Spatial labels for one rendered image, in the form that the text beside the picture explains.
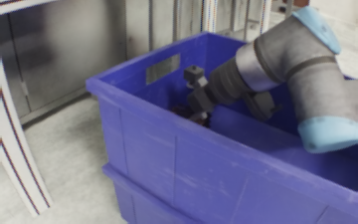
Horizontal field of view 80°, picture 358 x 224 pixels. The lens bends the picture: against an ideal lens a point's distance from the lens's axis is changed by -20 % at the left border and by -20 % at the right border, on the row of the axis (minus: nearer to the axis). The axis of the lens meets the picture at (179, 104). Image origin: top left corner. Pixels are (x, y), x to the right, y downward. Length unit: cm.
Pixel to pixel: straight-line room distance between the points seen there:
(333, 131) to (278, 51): 15
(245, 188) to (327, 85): 18
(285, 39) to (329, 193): 22
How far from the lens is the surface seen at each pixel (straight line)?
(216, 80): 48
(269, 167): 30
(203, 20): 105
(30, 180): 72
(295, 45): 38
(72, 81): 106
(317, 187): 30
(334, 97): 35
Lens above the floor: 63
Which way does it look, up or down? 32 degrees down
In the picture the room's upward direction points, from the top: 2 degrees clockwise
